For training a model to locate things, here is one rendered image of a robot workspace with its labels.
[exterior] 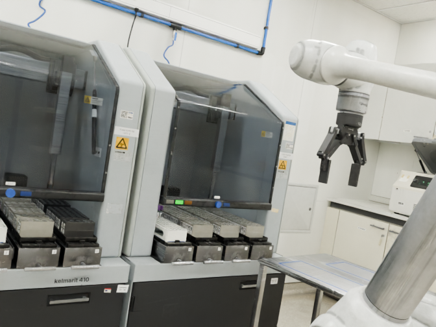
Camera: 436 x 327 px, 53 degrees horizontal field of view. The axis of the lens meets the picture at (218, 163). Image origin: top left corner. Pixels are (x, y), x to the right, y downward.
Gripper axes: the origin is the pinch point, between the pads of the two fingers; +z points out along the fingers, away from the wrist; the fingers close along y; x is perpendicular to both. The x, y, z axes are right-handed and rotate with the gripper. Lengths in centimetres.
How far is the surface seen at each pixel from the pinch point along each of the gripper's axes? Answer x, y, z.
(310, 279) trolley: 18.9, 17.4, 38.1
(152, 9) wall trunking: 181, 13, -82
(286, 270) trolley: 29, 15, 38
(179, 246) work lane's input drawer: 66, -10, 40
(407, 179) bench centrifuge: 115, 224, 1
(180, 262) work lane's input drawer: 62, -12, 45
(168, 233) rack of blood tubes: 70, -15, 35
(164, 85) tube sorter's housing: 78, -22, -25
